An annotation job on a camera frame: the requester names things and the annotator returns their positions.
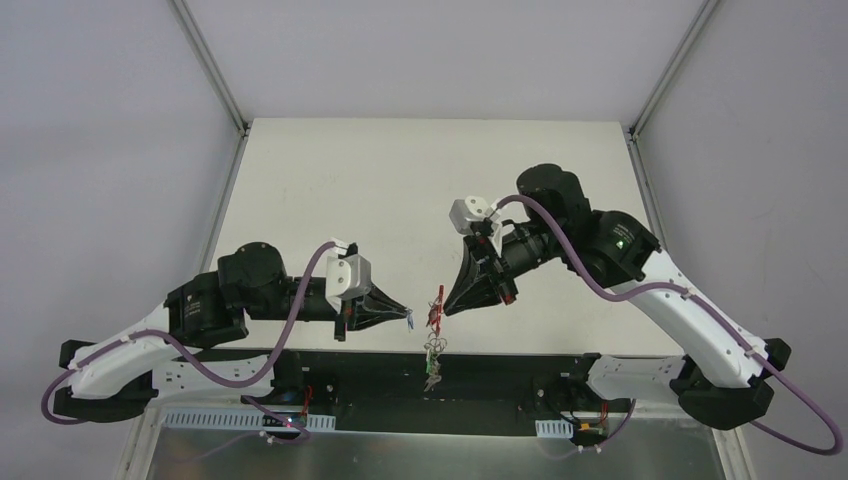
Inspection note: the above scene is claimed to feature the keyring bunch with tags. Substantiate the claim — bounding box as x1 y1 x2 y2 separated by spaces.
423 285 447 393

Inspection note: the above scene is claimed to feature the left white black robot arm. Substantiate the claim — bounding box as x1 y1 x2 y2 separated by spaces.
40 240 411 425

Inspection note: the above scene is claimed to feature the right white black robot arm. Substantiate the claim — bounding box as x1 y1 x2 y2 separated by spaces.
443 164 791 430

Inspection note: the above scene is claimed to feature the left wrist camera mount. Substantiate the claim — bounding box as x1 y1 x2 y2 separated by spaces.
324 238 373 314

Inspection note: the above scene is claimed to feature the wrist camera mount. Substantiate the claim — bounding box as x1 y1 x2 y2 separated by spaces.
324 238 373 314
449 196 502 236

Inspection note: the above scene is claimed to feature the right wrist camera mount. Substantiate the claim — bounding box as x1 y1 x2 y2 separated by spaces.
449 196 502 236

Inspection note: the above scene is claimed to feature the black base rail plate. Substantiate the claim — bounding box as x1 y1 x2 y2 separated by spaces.
173 345 670 437

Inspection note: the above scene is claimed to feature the aluminium frame post right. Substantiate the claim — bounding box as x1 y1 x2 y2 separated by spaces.
628 0 722 141

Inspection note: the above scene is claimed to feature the aluminium frame post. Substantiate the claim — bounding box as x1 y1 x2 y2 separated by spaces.
168 0 250 137
628 0 722 141

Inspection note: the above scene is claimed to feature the white slotted cable duct right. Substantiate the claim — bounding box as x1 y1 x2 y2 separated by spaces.
534 419 574 440

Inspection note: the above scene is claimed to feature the white slotted cable duct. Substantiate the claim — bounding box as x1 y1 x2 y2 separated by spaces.
534 419 574 440
162 407 336 433

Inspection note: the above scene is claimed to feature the white slotted cable duct left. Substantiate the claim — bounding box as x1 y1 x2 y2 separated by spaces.
162 407 336 433

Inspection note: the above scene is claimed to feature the aluminium frame post left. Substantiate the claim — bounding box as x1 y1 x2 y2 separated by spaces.
168 0 250 137

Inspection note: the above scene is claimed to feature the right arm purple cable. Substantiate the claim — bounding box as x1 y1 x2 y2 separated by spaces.
492 193 845 458

